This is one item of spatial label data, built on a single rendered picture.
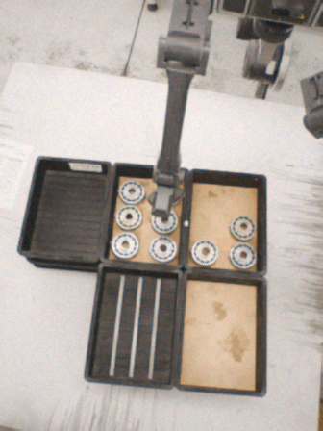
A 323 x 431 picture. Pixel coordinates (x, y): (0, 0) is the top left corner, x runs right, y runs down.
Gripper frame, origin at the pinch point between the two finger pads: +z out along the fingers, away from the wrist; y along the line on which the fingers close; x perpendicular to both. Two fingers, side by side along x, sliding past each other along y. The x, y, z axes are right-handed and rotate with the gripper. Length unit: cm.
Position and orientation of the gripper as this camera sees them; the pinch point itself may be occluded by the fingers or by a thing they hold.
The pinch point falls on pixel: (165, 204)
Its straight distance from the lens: 138.0
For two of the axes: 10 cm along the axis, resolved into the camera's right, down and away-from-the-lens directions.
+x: -6.4, -7.3, 2.4
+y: 7.7, -6.0, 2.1
